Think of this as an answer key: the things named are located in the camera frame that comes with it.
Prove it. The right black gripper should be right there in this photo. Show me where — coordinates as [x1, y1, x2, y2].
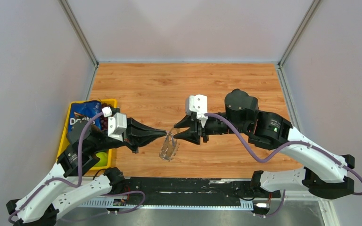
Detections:
[173, 113, 249, 145]

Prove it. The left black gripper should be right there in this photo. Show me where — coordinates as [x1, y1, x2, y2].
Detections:
[90, 113, 167, 153]

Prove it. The silver metal keyring holder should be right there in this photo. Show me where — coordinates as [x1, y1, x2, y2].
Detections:
[159, 128, 180, 161]

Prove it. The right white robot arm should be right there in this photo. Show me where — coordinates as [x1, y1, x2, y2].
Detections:
[175, 89, 354, 200]

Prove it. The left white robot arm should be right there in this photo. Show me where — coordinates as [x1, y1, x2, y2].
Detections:
[6, 113, 167, 226]

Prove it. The dark red grape bunch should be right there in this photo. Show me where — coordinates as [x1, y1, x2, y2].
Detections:
[100, 103, 113, 131]

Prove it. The yellow plastic bin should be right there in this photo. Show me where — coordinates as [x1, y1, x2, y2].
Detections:
[57, 98, 117, 172]

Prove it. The green apple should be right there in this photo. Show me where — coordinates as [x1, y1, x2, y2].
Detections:
[94, 152, 108, 167]

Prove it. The blue Doritos chip bag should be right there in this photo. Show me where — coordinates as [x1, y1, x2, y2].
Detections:
[66, 100, 102, 132]

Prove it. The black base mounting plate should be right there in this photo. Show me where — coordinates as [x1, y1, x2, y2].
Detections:
[109, 177, 281, 205]

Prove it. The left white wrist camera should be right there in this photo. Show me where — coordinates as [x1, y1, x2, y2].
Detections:
[102, 106, 127, 142]

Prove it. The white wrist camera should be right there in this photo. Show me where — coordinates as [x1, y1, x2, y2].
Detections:
[102, 106, 127, 142]
[185, 94, 208, 128]

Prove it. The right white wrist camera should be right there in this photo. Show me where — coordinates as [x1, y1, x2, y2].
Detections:
[185, 94, 208, 128]

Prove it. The white slotted cable duct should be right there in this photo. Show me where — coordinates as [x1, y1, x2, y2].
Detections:
[78, 197, 254, 211]

